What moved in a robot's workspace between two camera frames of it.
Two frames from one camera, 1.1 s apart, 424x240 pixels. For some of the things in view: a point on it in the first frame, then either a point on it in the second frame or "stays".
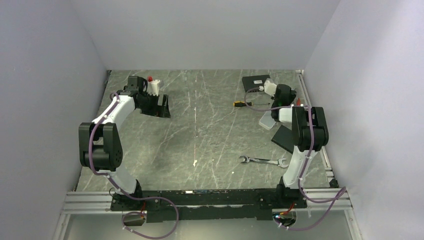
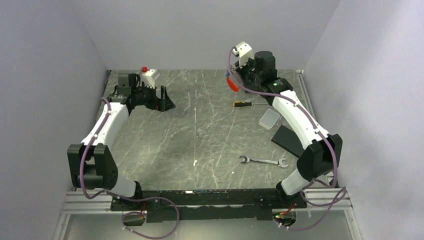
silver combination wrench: x=277 y=161 stays
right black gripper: x=291 y=96 to x=240 y=71
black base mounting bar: x=163 y=205 stays
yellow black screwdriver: x=243 y=103 stays
